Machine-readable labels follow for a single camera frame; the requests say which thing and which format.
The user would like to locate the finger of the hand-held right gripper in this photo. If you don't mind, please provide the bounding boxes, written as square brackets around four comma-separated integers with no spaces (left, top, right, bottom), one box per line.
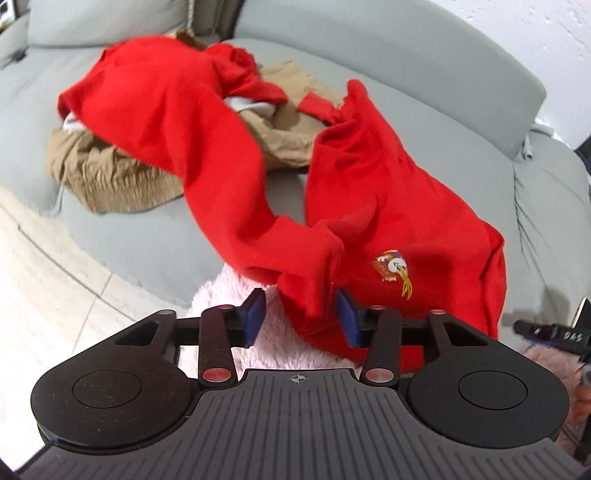
[513,320,555,346]

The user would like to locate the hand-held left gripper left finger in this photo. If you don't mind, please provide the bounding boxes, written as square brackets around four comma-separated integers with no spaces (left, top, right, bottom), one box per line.
[113,287,267,387]

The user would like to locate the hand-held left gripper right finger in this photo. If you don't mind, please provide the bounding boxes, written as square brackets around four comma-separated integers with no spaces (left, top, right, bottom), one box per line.
[335,289,491,387]

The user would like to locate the red sweatshirt with embroidered logo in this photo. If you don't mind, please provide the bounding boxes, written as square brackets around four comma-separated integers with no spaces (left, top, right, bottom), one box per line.
[58,37,507,365]

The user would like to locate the khaki pants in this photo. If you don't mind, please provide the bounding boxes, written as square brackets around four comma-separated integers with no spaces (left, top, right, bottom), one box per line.
[46,60,345,214]

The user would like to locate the red pants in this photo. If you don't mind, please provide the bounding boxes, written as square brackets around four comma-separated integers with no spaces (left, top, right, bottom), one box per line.
[203,42,289,116]

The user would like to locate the pink fluffy blanket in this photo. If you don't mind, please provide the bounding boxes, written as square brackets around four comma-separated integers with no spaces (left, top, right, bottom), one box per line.
[187,267,591,462]

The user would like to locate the grey wrinkled cushion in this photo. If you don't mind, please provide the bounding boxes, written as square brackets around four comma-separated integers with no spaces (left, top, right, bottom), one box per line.
[512,134,591,333]

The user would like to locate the dark window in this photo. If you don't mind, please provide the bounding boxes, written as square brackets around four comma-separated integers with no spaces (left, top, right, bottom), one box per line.
[573,137,591,175]

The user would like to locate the grey sofa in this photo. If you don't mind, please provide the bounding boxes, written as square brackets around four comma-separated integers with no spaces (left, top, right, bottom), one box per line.
[0,0,591,324]

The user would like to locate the grey pillow with white piping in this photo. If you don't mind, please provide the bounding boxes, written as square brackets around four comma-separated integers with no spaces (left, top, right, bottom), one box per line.
[28,0,194,49]

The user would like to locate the white cable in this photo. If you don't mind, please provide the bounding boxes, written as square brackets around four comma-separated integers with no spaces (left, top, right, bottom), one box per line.
[521,124,555,162]

